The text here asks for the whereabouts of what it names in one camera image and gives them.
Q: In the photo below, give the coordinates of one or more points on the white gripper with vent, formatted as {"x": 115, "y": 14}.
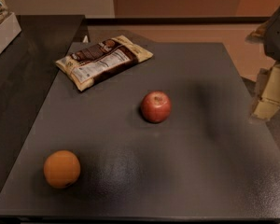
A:
{"x": 279, "y": 34}

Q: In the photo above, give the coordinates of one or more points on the orange fruit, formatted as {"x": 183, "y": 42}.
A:
{"x": 61, "y": 169}

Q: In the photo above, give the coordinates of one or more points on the brown chip bag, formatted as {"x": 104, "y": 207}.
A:
{"x": 98, "y": 62}

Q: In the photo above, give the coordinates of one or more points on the red apple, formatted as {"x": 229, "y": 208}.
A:
{"x": 156, "y": 107}

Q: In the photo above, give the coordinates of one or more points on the white box at left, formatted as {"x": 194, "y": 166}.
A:
{"x": 9, "y": 29}

